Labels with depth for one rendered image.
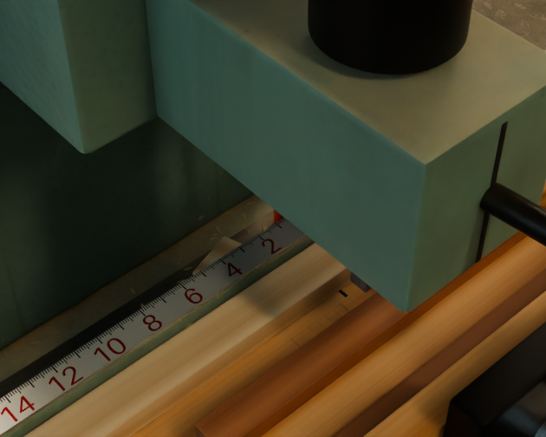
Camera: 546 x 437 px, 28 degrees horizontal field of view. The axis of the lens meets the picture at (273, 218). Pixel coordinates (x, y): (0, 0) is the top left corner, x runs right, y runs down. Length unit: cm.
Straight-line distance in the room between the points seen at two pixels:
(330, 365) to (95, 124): 13
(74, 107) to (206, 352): 10
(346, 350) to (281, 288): 4
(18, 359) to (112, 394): 21
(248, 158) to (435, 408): 11
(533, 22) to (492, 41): 190
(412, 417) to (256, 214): 33
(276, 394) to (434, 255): 9
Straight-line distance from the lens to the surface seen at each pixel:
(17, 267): 58
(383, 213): 34
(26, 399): 41
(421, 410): 37
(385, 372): 41
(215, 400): 41
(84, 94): 40
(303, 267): 44
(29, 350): 62
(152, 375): 41
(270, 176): 38
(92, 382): 41
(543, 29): 224
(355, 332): 41
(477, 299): 44
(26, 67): 43
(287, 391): 40
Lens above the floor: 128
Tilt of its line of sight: 46 degrees down
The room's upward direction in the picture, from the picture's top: straight up
